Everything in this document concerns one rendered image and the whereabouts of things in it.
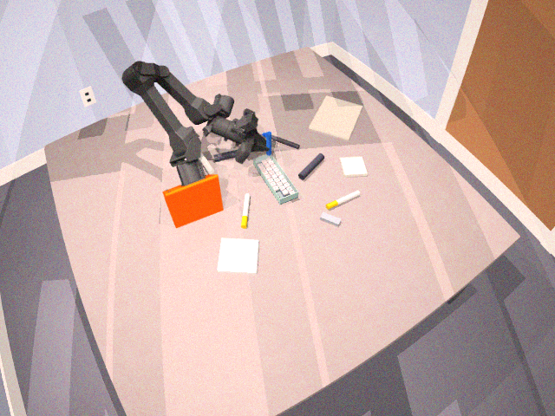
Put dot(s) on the white rectangular block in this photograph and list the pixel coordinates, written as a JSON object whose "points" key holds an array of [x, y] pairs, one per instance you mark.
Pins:
{"points": [[330, 219]]}

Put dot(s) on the grey cylinder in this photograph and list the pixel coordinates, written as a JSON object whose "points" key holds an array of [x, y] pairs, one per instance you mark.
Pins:
{"points": [[286, 142], [311, 166], [226, 155]]}

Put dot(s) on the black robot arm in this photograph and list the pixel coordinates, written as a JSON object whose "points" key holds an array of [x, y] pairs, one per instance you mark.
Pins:
{"points": [[140, 78]]}

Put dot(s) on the blue tapered rod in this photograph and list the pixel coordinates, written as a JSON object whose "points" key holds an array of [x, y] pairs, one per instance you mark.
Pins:
{"points": [[268, 143]]}

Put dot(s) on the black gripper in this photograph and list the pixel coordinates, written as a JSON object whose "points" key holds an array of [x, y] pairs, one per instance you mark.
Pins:
{"points": [[253, 142]]}

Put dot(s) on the white keyboard with letter keys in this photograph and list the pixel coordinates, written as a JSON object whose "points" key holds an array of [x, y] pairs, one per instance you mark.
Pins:
{"points": [[276, 179]]}

